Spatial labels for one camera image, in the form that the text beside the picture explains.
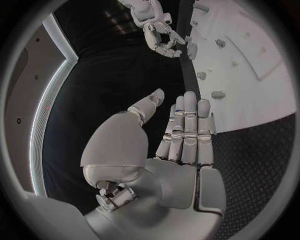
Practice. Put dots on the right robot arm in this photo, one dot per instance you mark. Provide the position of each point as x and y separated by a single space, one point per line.
146 9

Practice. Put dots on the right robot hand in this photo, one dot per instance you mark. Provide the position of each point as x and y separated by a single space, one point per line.
154 39

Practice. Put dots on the grey round peg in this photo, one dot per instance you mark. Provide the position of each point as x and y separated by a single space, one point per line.
220 43
201 75

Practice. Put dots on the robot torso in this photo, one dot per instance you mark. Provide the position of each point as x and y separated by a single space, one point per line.
30 84

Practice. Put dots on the white task board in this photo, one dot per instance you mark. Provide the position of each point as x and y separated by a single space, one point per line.
246 90

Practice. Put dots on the grey gear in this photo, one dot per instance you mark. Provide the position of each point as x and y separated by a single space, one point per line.
192 50

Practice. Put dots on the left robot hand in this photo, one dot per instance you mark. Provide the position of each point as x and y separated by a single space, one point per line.
145 187

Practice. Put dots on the grey short cylinder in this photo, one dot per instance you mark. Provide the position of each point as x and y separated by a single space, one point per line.
218 94

